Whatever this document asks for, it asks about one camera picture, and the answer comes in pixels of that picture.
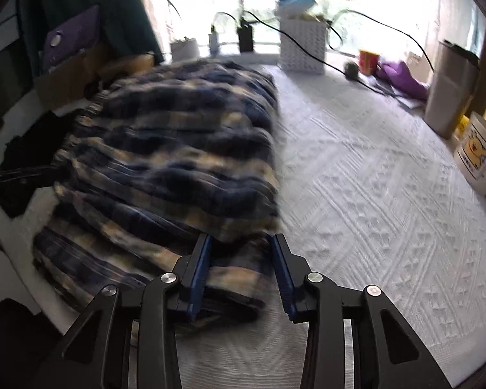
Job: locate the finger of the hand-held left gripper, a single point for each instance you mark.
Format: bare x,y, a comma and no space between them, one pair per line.
20,178

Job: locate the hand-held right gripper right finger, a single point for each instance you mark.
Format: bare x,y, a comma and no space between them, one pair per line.
281,277

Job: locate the cardboard box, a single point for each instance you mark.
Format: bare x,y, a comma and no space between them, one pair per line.
64,79

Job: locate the white textured tablecloth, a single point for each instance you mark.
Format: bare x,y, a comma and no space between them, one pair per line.
368,210

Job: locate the white bear print mug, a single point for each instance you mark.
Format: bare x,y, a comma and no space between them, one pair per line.
480,154

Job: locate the small yellow item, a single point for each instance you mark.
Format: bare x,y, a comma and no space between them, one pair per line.
462,126

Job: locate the blue yellow plaid shirt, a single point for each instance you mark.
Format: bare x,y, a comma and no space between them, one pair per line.
166,150

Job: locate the small white bottle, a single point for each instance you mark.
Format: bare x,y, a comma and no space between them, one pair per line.
214,42

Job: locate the white woven basket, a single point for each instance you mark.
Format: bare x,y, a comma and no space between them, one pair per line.
301,46

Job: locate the brown basket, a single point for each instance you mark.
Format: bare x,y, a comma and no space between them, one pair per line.
129,64

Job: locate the black cloth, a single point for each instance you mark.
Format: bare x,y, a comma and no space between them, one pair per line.
36,142

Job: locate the white round pot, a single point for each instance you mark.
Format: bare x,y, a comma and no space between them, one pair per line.
185,50

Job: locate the steel tumbler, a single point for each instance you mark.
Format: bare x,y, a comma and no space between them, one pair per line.
449,89

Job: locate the purple cloth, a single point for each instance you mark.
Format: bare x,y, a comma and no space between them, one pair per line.
401,79

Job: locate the blue tissue pack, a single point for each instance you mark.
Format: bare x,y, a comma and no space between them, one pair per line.
297,4

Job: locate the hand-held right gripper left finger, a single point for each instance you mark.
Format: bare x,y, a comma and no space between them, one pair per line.
198,277

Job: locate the black charger block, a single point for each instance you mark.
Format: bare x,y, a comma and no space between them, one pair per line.
246,38

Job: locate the red cup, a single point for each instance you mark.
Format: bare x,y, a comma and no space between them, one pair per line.
368,61

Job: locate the purple box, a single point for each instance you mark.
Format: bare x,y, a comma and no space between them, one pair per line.
75,36

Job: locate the grey ball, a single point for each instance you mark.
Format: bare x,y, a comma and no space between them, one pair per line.
351,69

